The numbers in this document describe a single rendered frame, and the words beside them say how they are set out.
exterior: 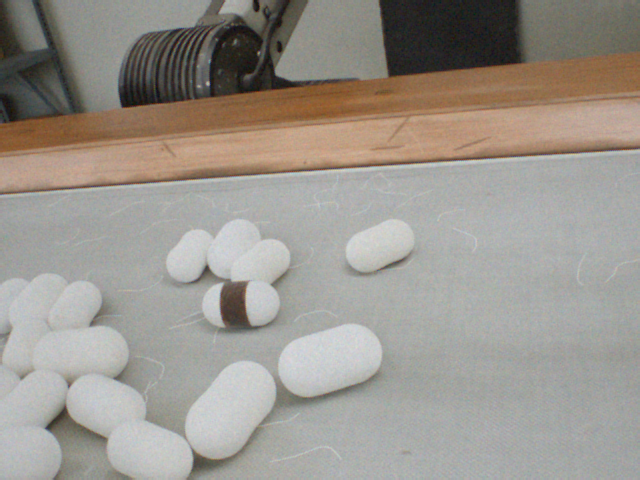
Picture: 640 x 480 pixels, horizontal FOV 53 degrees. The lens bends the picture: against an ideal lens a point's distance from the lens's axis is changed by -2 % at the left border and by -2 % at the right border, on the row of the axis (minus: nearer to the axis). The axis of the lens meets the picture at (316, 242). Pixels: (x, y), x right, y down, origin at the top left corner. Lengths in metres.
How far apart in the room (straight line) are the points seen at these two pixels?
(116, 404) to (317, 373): 0.07
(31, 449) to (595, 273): 0.22
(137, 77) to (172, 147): 0.27
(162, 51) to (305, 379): 0.54
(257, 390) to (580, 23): 2.15
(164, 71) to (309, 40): 1.77
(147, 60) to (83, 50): 2.19
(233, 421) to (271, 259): 0.10
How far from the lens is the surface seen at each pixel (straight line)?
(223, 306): 0.27
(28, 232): 0.45
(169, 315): 0.30
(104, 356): 0.26
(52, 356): 0.27
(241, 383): 0.22
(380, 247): 0.28
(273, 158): 0.42
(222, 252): 0.30
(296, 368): 0.22
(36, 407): 0.25
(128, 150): 0.48
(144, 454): 0.21
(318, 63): 2.46
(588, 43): 2.33
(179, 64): 0.69
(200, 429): 0.21
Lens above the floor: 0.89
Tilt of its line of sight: 27 degrees down
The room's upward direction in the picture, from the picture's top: 12 degrees counter-clockwise
